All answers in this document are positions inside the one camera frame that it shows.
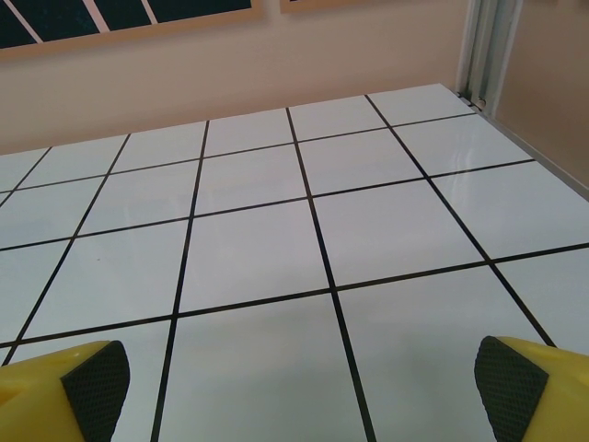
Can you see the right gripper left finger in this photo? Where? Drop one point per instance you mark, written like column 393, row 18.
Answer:
column 55, row 400

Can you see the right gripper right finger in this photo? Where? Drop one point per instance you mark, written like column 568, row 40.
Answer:
column 543, row 396

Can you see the dark panel with flower outlines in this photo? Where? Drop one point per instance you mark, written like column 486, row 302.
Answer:
column 60, row 18

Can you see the aluminium table edge rail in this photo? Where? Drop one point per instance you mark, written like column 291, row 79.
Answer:
column 543, row 161

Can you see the right aluminium frame post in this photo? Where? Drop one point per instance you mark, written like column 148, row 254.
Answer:
column 483, row 46

